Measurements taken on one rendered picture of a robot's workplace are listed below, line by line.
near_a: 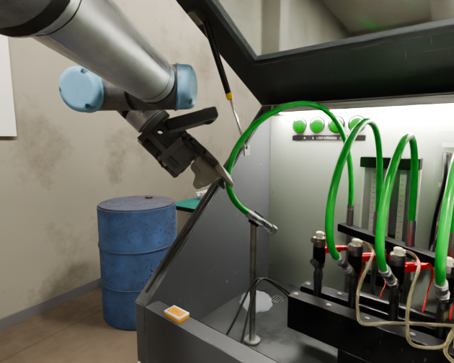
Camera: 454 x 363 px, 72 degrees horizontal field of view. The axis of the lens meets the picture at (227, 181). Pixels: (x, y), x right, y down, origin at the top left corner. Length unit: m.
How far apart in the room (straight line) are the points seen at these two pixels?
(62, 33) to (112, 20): 0.06
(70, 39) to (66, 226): 2.61
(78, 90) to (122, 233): 1.72
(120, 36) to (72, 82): 0.24
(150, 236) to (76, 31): 1.98
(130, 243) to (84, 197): 0.83
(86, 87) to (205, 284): 0.62
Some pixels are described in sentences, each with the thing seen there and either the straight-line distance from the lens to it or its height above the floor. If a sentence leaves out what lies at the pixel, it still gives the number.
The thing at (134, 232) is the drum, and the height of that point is 0.71.
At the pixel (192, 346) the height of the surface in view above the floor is 0.92.
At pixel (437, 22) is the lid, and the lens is 0.84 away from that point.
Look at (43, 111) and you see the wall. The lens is 2.75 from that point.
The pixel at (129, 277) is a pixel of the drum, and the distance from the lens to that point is 2.33.
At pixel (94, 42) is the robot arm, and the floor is 1.43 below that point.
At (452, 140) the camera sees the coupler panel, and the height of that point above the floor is 1.34.
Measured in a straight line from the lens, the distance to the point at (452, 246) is 0.77.
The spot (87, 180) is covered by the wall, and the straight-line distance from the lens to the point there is 2.92.
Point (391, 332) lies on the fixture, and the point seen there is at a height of 0.98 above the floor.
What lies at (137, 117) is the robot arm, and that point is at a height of 1.38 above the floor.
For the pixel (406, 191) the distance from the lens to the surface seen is 0.94.
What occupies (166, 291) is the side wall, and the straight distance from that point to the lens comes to 0.85.
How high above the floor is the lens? 1.35
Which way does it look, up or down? 8 degrees down
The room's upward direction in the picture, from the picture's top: straight up
